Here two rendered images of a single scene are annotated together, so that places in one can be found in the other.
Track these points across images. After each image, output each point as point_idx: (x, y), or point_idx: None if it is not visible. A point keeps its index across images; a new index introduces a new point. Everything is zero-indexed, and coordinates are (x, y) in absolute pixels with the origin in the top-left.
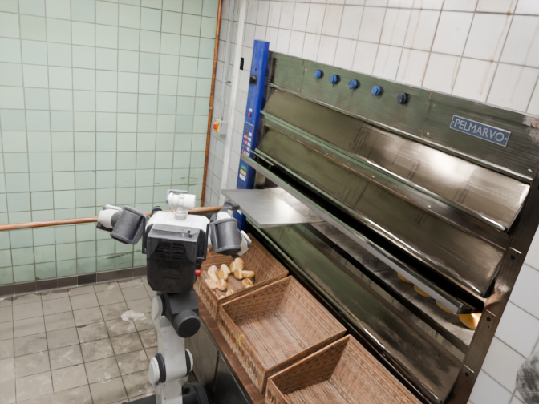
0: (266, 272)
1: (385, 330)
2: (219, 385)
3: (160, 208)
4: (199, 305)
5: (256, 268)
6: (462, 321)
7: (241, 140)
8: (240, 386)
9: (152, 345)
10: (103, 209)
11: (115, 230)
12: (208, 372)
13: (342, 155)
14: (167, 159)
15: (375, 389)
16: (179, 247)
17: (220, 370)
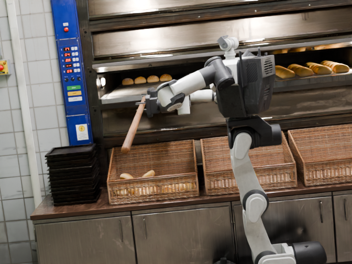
0: (167, 161)
1: (312, 105)
2: (244, 235)
3: (150, 95)
4: (168, 201)
5: (149, 167)
6: (341, 70)
7: (50, 65)
8: (277, 199)
9: None
10: (173, 83)
11: (226, 74)
12: (218, 244)
13: (219, 8)
14: None
15: (330, 143)
16: (270, 62)
17: (240, 219)
